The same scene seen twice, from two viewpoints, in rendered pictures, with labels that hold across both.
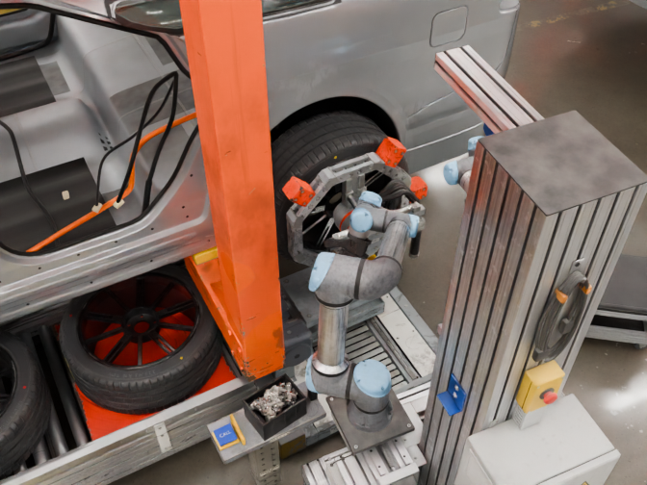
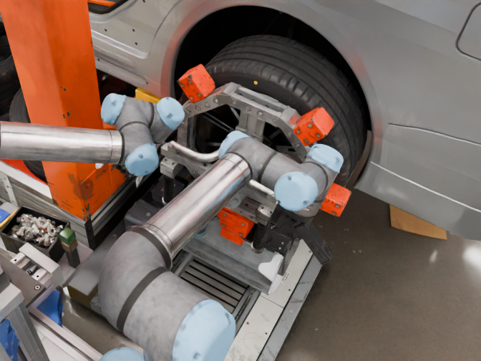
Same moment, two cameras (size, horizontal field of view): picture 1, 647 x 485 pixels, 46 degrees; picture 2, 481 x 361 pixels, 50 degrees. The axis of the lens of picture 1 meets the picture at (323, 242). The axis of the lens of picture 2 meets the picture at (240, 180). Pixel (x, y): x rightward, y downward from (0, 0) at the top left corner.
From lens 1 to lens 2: 1.93 m
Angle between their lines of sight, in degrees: 32
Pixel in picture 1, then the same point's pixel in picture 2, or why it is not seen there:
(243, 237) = (14, 25)
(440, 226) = (421, 298)
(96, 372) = (16, 106)
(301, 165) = (222, 64)
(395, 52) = (400, 18)
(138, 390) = not seen: hidden behind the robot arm
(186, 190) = (137, 13)
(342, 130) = (292, 66)
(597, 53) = not seen: outside the picture
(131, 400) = not seen: hidden behind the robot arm
